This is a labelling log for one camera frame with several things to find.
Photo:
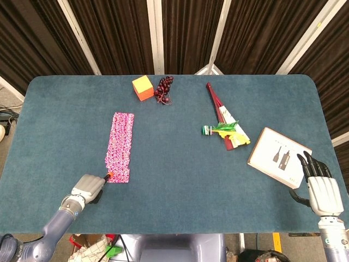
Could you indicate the white printed flat box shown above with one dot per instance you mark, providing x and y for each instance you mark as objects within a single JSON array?
[{"x": 272, "y": 152}]

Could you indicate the dark red grape bunch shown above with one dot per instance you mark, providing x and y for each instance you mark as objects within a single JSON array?
[{"x": 162, "y": 87}]

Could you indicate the pink patterned cloth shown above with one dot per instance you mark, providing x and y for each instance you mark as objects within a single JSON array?
[{"x": 121, "y": 136}]

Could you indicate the checked white cloth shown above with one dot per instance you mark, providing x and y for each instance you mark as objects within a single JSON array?
[{"x": 90, "y": 251}]

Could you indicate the orange yellow foam cube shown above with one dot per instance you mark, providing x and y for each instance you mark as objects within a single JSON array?
[{"x": 142, "y": 87}]

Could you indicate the white round floor object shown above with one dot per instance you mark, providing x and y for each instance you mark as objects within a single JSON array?
[{"x": 2, "y": 133}]

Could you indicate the blue felt table mat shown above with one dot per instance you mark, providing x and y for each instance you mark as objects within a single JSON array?
[{"x": 174, "y": 177}]

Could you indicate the green plastic object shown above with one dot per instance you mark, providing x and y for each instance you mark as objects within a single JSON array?
[{"x": 114, "y": 251}]

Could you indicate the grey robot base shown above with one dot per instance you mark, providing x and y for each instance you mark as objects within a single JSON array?
[{"x": 177, "y": 245}]

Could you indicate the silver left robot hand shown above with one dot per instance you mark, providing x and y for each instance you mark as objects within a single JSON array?
[{"x": 90, "y": 188}]

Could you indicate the white table leg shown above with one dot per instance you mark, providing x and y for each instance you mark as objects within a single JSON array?
[{"x": 241, "y": 241}]

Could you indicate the green yellow feather shuttlecock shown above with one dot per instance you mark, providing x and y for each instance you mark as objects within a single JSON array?
[{"x": 206, "y": 130}]

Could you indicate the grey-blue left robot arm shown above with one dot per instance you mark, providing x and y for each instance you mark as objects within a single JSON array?
[{"x": 51, "y": 229}]

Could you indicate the dark brown curtain panel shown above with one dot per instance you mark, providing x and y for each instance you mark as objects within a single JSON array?
[
  {"x": 117, "y": 35},
  {"x": 332, "y": 82},
  {"x": 259, "y": 35},
  {"x": 188, "y": 35},
  {"x": 32, "y": 41}
]

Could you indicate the red cardboard box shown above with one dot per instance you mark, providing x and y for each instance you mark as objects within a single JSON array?
[{"x": 73, "y": 240}]

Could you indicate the white frame pole with foot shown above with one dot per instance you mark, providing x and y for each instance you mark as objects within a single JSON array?
[{"x": 218, "y": 35}]

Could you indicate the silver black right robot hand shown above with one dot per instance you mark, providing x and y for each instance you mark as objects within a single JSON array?
[{"x": 325, "y": 196}]

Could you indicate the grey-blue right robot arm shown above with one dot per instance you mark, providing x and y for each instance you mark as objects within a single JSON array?
[{"x": 335, "y": 243}]

